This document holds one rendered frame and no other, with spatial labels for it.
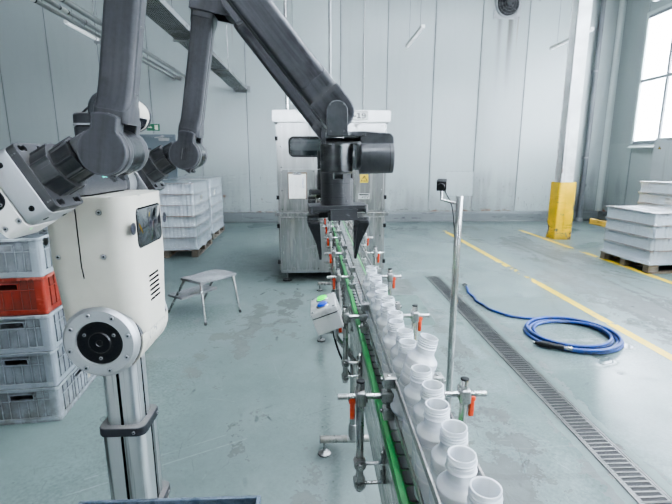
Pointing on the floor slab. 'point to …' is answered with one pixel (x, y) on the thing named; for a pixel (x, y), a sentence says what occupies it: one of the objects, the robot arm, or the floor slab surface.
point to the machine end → (288, 254)
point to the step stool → (202, 287)
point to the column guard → (561, 210)
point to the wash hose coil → (564, 342)
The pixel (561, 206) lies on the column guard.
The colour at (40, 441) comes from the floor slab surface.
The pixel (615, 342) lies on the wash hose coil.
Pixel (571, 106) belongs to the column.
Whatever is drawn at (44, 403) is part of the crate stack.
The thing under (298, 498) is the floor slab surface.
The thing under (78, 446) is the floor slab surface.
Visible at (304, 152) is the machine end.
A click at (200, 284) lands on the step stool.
